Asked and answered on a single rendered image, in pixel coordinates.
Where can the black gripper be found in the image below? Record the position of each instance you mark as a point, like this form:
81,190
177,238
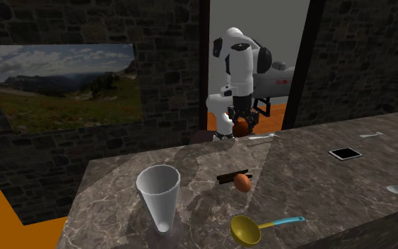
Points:
242,103

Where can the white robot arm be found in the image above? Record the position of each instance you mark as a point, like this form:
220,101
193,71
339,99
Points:
241,65

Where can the orange-brown ball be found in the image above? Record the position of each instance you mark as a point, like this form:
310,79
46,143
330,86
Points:
241,129

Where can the grey appliance on black legs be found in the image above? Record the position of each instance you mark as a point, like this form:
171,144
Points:
274,81

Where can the dark brown flat stick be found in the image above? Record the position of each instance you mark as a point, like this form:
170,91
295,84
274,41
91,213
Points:
225,177

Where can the brown egg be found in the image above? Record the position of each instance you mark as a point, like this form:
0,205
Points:
242,183

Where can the tall white cup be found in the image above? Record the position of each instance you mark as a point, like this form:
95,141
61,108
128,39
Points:
159,193

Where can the black tablet with white frame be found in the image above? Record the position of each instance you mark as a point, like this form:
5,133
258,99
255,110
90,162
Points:
345,153

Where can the landscape wall picture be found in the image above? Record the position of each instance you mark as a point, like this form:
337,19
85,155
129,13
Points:
60,89

